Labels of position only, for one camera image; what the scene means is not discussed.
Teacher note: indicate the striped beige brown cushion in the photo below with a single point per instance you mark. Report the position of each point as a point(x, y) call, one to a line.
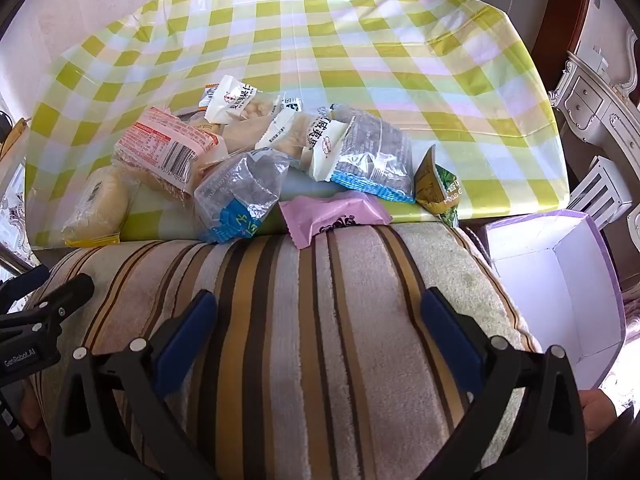
point(325, 360)

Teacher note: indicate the small white black-print packet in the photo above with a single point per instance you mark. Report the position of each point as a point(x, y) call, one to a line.
point(292, 105)

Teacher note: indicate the pink orange bread package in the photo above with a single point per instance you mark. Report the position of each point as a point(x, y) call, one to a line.
point(160, 145)

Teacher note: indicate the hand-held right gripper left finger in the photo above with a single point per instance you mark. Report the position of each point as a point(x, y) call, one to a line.
point(192, 330)

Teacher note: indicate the white ornate dresser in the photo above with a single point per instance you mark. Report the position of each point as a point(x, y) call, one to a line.
point(590, 100)

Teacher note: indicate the yellow bun packet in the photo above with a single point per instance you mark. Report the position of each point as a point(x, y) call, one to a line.
point(97, 200)

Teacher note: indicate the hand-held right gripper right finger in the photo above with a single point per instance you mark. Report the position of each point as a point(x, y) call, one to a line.
point(447, 332)

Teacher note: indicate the clear blue-edged snack packet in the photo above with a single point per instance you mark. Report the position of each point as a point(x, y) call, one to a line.
point(375, 150)
point(235, 195)

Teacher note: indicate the white red-print snack packet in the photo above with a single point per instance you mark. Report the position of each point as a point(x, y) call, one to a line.
point(320, 145)

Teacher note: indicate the beige cracker packet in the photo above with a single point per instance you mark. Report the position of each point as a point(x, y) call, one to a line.
point(245, 135)

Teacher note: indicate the small orange white packet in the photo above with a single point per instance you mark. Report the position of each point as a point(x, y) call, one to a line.
point(207, 97)

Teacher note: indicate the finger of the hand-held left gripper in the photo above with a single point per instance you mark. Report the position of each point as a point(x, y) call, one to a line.
point(70, 295)
point(25, 285)

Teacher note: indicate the white slatted chair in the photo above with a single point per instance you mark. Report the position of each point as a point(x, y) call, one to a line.
point(600, 190)

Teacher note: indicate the green pea snack packet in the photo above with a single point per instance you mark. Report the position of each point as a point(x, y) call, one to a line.
point(432, 185)

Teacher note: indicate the white nut snack packet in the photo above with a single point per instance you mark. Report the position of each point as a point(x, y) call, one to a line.
point(230, 97)

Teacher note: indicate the green checkered plastic tablecloth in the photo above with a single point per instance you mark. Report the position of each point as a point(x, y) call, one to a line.
point(350, 60)

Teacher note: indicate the brown wooden door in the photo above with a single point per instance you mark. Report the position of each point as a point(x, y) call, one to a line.
point(565, 20)

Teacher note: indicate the pink snack packet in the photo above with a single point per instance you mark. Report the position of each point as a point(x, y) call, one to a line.
point(330, 212)

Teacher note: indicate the purple white cardboard box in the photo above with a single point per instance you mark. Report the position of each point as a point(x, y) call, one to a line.
point(550, 285)

